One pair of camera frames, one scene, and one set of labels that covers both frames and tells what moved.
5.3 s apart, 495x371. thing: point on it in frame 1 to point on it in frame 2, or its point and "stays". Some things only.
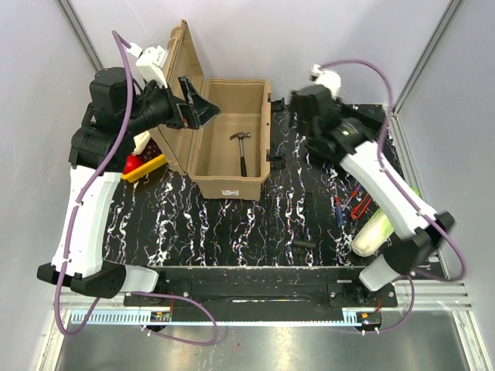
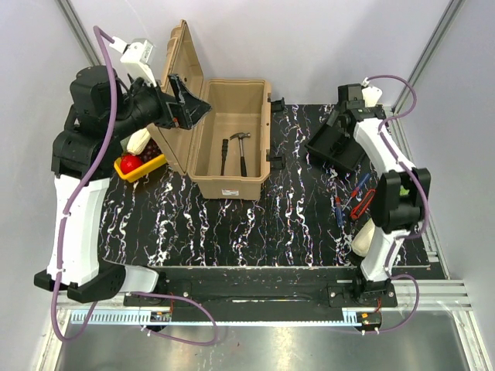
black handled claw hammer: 241,136 stays
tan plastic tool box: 229,156 stays
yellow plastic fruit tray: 148,167 stays
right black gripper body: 302,125 to 339,114
